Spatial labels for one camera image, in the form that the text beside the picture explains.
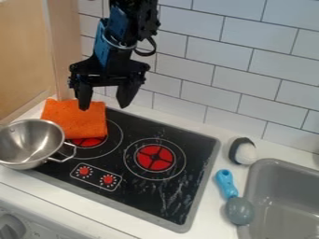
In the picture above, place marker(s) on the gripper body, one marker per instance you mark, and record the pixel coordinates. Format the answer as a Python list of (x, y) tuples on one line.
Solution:
[(109, 70)]

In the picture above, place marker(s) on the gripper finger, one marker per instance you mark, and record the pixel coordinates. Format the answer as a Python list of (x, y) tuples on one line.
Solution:
[(84, 95), (126, 91)]

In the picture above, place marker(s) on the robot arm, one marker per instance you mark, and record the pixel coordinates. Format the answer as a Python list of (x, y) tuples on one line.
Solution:
[(137, 18)]

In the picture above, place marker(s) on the toy stove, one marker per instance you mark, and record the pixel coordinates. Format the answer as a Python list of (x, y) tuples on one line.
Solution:
[(137, 168)]

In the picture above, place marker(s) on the orange cloth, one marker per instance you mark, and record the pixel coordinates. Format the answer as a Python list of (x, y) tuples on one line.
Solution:
[(77, 118)]

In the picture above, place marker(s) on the silver pot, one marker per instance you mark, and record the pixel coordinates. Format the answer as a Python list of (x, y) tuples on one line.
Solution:
[(29, 143)]

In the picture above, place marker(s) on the white and black toy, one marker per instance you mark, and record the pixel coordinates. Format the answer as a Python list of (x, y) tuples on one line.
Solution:
[(242, 150)]

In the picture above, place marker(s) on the toy sink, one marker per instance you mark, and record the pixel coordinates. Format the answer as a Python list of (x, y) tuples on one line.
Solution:
[(286, 202)]

